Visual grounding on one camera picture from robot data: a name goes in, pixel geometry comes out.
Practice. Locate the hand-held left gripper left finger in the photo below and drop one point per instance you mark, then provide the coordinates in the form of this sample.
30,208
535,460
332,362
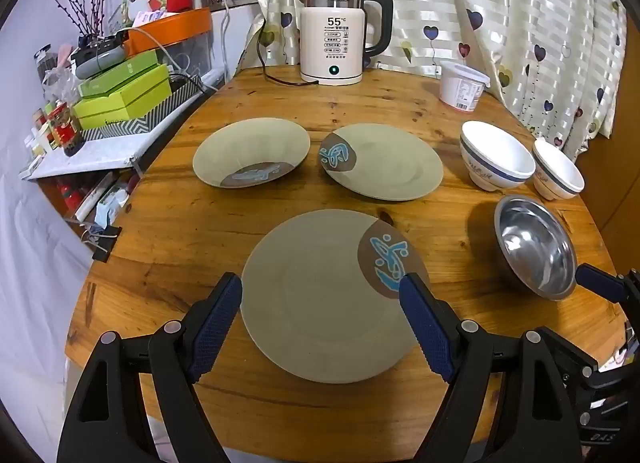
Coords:
215,325

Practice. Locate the white shelf board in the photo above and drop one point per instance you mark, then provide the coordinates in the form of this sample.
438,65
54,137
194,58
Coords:
100,153

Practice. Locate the dark green box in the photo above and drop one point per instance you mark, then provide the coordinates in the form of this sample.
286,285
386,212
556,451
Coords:
120,73

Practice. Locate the deep grey-green plate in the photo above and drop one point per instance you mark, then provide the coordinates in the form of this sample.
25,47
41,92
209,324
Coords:
250,148

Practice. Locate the lime green box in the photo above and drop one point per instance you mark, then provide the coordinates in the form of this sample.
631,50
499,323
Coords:
130,95
135,118

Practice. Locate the dark lidded glass jar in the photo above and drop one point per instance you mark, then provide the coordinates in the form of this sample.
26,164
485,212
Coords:
45,60

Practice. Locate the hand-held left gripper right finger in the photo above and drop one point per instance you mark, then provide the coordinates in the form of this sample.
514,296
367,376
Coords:
425,328

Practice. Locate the zigzag patterned box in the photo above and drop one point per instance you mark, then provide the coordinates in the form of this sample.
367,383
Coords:
125,132

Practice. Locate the black binder clip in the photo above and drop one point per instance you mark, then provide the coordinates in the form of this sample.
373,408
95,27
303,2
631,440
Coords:
107,243

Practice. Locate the stainless steel bowl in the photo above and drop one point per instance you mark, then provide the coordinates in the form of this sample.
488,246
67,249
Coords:
535,248

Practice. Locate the white plastic tub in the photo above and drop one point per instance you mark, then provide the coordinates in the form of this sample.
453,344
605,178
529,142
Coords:
460,88

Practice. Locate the large white bowl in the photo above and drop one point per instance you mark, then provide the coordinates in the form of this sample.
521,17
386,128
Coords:
495,148

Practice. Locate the grey device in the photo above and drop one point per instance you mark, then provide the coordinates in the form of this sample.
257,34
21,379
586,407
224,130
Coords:
100,60

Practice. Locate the orange lidded clear box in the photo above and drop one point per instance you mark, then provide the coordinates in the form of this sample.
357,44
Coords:
170,28

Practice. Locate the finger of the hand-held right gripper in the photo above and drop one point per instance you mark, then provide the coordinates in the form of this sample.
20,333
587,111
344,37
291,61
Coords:
597,280

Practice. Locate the wooden cabinet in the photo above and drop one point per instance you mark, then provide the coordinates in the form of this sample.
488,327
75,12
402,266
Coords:
615,183

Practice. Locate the cream electric kettle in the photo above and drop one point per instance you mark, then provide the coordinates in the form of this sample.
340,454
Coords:
332,43

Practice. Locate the small white bowl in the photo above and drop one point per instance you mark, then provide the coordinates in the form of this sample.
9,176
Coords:
555,173

